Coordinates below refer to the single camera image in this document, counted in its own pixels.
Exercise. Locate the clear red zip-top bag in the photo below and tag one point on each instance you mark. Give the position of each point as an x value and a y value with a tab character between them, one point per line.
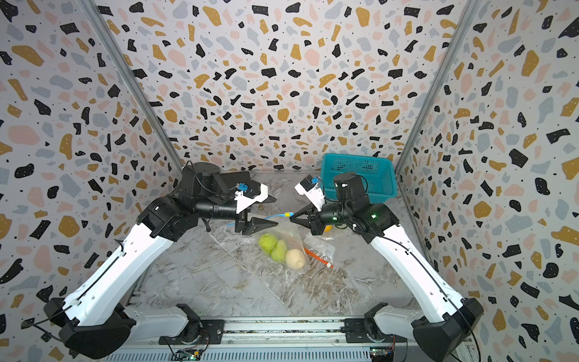
320	248

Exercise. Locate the green pear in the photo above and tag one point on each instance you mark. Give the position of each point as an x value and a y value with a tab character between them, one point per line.
279	252

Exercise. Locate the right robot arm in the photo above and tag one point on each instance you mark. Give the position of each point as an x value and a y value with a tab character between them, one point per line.
445	319

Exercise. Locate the green apple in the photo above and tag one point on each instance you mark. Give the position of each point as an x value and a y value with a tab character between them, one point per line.
267	243

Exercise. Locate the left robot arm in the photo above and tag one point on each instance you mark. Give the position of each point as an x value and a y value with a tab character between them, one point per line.
92	319

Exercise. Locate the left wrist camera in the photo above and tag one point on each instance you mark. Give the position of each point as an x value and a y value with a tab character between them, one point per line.
246	192

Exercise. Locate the black briefcase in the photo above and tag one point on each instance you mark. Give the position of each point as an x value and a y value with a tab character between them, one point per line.
225	182

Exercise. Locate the teal plastic basket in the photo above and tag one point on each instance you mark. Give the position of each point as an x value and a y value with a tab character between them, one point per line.
378	174

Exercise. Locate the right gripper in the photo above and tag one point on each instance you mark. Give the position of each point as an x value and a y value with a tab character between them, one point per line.
314	224

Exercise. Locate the clear blue zip-top bag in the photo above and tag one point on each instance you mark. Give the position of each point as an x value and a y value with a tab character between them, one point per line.
245	250

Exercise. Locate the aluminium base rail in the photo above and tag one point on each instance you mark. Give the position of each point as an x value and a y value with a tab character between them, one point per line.
281	339

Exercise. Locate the green circuit board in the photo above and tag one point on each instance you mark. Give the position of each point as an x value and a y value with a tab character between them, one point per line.
186	355

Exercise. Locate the beige round fruit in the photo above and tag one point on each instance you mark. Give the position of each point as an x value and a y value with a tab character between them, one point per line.
295	259

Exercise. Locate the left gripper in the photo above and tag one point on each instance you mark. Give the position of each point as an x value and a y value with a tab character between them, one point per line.
253	226

